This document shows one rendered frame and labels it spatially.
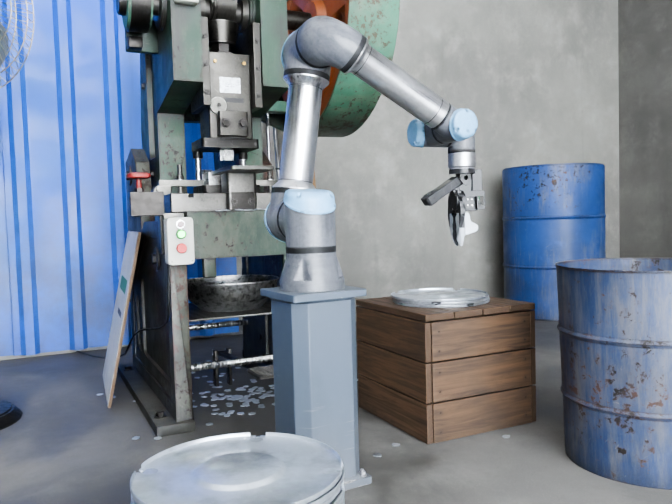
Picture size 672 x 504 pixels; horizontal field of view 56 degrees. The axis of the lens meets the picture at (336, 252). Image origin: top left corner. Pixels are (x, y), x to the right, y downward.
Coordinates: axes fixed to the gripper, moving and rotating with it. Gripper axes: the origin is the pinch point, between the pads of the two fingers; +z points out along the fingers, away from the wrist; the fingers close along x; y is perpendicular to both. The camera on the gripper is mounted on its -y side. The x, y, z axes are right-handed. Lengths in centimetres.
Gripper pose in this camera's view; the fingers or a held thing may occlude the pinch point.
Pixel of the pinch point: (456, 241)
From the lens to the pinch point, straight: 179.7
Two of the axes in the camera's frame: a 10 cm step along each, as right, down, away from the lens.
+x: -1.9, -0.5, 9.8
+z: 0.3, 10.0, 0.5
